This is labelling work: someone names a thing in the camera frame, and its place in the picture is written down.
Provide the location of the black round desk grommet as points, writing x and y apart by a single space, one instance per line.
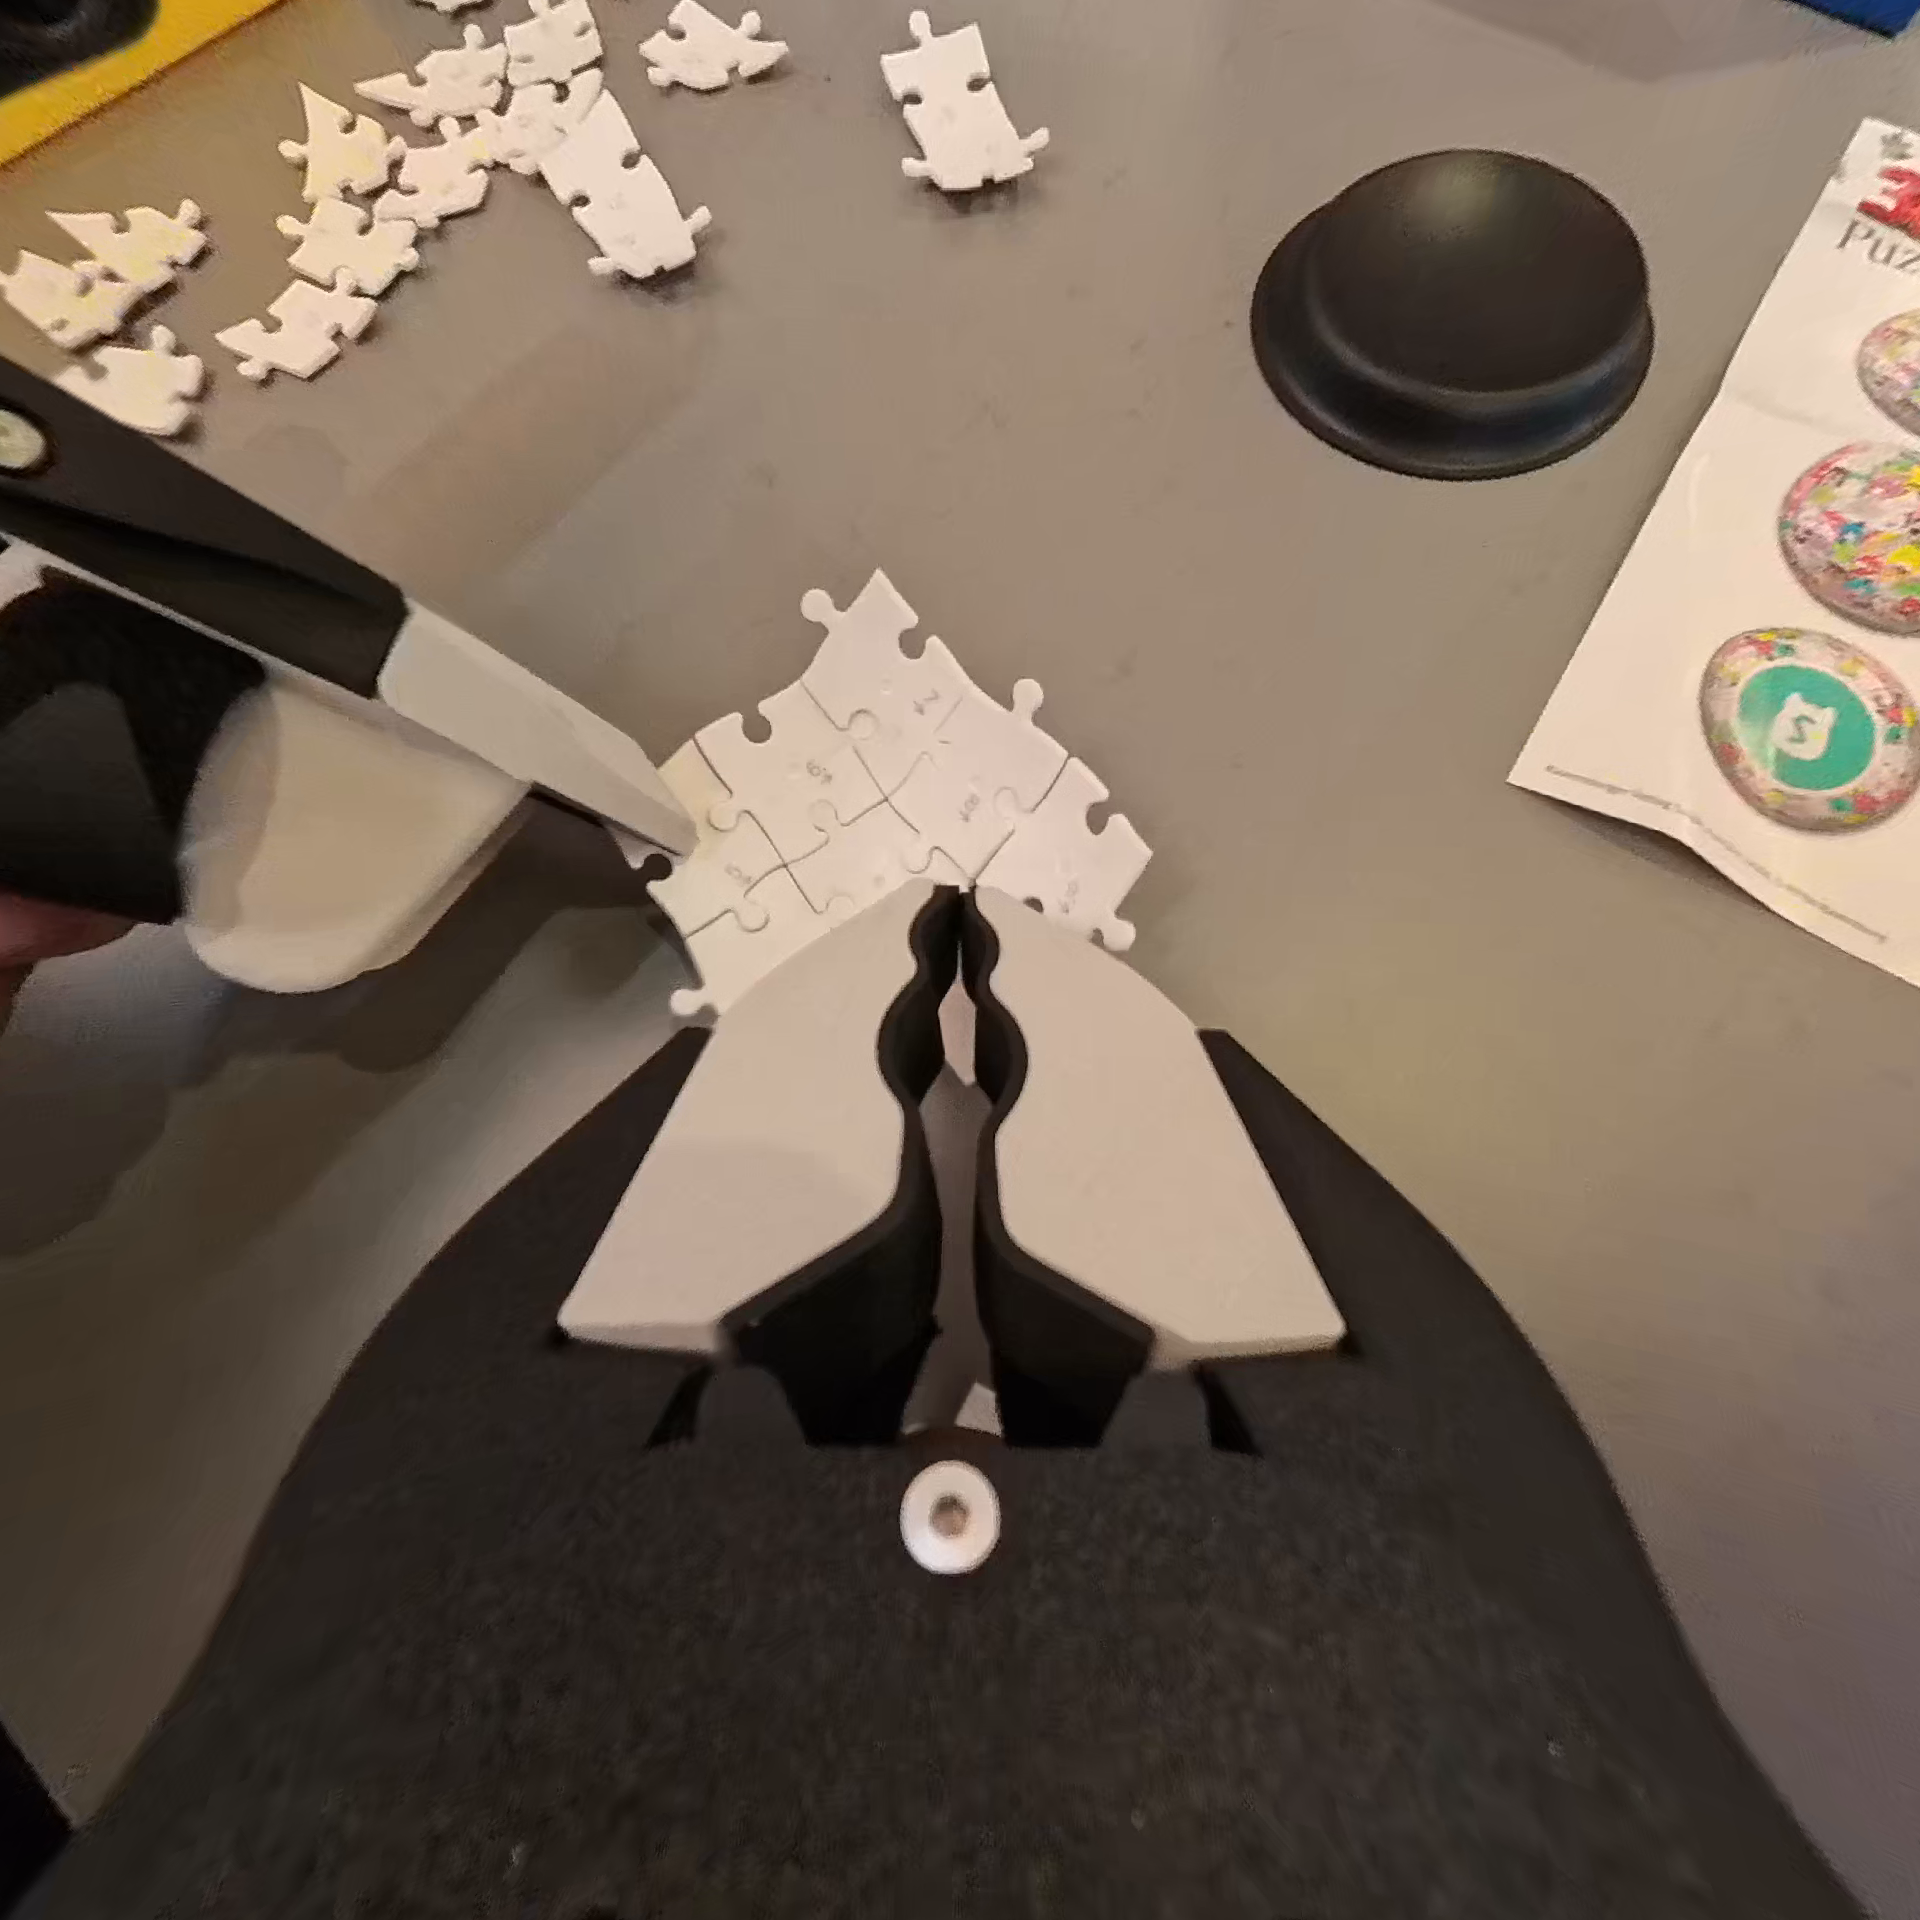
1454 316

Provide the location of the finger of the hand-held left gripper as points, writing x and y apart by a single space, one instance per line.
599 832
525 720

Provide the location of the scattered loose puzzle pieces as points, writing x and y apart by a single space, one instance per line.
451 166

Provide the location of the white printed instruction sheet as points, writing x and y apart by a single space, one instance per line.
1652 781

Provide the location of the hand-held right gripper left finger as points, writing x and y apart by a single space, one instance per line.
751 1170

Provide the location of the joined white puzzle section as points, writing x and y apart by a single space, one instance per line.
901 751

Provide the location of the yellow box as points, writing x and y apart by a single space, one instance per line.
107 112

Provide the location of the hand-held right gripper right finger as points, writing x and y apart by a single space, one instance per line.
1141 1170

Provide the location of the blue box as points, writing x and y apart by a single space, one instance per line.
1876 12

